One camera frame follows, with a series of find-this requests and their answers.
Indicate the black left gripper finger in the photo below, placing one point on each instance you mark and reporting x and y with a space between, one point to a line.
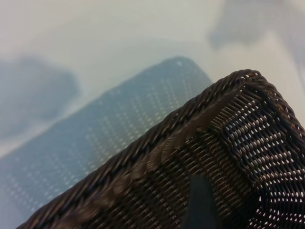
201 210

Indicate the dark brown wicker basket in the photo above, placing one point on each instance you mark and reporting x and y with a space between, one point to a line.
166 179

